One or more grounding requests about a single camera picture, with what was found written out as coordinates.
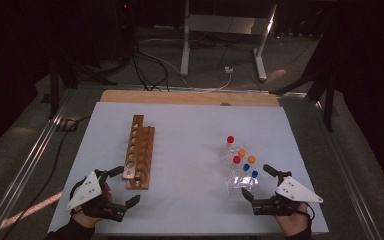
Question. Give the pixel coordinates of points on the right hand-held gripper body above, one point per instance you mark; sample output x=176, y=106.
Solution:
x=295, y=191

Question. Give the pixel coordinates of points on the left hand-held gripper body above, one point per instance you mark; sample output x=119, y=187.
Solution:
x=86, y=190

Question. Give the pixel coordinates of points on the clear plastic tube rack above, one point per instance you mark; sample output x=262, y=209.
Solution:
x=241, y=188

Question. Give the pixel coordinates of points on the orange cap test tube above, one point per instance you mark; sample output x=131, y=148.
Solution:
x=251, y=159
x=242, y=152

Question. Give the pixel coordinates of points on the wooden test tube rack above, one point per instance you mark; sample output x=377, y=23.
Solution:
x=143, y=156

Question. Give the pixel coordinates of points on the red cap test tube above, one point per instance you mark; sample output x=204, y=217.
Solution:
x=236, y=159
x=230, y=139

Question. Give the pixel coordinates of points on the person's right hand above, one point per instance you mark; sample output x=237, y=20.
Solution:
x=293, y=223

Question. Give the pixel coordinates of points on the person's left hand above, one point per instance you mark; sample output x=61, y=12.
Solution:
x=86, y=222

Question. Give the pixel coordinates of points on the metal floor socket box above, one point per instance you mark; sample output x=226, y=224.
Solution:
x=67, y=125

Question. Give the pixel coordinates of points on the white table sheet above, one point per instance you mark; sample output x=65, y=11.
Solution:
x=186, y=150

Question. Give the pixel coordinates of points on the black metal stand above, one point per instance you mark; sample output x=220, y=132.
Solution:
x=55, y=90
x=328, y=96

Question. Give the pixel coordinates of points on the white power adapter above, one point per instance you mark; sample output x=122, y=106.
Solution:
x=228, y=70

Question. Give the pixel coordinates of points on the dark cabinet with red light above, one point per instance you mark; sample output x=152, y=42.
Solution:
x=123, y=30

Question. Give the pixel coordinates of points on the black curtain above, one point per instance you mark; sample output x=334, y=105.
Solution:
x=373, y=66

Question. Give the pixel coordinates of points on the aluminium floor rail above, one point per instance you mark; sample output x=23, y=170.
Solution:
x=30, y=160
x=346, y=170

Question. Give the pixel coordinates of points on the white desk frame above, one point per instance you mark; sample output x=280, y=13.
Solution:
x=222, y=24

